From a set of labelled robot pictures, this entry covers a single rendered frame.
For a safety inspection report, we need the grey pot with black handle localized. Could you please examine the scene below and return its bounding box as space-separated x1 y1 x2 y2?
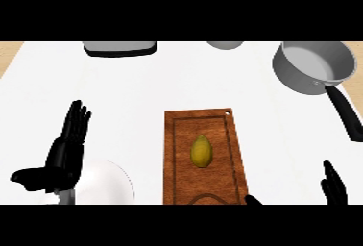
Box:
271 41 363 143

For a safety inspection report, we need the yellow-green lemon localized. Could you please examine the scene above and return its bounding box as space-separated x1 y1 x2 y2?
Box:
190 134 213 168

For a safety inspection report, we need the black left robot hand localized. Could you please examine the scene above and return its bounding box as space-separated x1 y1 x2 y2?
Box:
10 99 92 194

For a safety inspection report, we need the pale grey round object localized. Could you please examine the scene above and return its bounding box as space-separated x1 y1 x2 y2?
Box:
204 41 244 51

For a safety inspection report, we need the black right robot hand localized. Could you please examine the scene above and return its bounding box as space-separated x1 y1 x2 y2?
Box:
243 160 348 206

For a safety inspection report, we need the brown wooden cutting board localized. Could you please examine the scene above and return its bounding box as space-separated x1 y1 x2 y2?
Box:
162 108 249 206

